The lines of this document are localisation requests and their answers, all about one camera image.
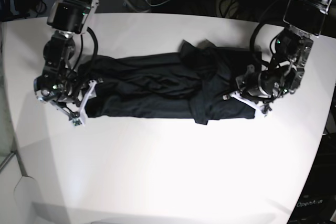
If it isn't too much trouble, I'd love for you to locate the dark long-sleeve shirt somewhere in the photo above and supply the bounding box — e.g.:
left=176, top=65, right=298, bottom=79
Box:
left=85, top=41, right=261, bottom=125

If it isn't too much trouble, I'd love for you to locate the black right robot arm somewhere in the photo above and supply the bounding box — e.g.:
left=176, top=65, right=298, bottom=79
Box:
left=34, top=0, right=99, bottom=126

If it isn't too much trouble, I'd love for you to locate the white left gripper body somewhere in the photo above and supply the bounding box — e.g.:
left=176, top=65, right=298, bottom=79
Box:
left=223, top=65, right=272, bottom=118

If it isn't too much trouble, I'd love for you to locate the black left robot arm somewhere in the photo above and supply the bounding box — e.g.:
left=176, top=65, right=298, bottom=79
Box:
left=223, top=0, right=333, bottom=115

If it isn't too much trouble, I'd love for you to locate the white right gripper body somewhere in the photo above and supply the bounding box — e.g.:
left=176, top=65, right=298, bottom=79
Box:
left=38, top=78, right=102, bottom=127

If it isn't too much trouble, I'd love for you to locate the black OpenArm base box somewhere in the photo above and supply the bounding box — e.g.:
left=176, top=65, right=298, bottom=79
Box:
left=288, top=133, right=335, bottom=223

